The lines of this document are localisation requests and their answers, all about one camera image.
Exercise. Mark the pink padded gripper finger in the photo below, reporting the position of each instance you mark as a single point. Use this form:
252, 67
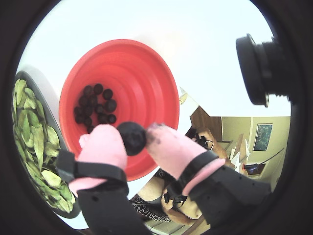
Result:
171, 149
102, 147

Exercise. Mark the dark blueberry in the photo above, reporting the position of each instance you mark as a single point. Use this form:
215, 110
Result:
78, 111
88, 90
83, 100
102, 118
112, 118
88, 121
107, 94
79, 119
132, 138
91, 128
88, 110
98, 88
99, 108
110, 105
93, 100

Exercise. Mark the dark grey round bowl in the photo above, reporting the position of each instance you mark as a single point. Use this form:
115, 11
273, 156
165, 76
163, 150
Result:
53, 123

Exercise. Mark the pile of green leaves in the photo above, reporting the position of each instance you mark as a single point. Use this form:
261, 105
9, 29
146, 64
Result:
36, 142

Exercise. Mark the red collapsible silicone cup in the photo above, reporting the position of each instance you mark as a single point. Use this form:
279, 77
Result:
137, 80

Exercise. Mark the seated person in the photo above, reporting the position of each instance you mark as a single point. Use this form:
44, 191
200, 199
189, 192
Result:
151, 188

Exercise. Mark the brown wooden furniture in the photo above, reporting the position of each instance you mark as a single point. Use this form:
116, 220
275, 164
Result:
207, 122

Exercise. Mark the framed dark picture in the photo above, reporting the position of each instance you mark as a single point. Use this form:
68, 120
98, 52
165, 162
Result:
262, 137

